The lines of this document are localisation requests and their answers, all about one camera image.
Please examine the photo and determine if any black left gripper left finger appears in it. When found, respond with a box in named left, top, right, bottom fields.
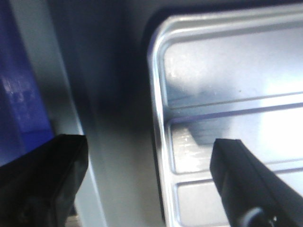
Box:
left=0, top=134, right=88, bottom=227

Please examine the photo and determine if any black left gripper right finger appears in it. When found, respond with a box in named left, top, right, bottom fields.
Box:
left=210, top=139, right=303, bottom=227

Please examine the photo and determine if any silver metal tray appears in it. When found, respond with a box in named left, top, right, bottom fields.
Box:
left=147, top=3, right=303, bottom=227

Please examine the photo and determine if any blue bin lower left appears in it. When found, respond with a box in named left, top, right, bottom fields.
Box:
left=0, top=0, right=54, bottom=165

